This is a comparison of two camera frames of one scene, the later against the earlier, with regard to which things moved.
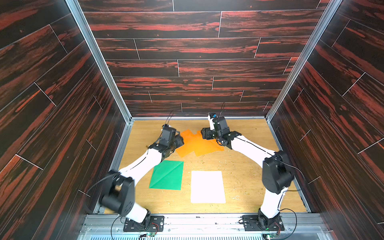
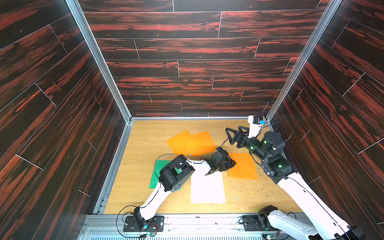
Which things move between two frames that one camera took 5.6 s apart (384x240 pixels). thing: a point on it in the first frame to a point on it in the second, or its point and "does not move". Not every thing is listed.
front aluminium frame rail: [224, 227] does not move
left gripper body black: [178, 142] to [226, 164]
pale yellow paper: [207, 187] does not move
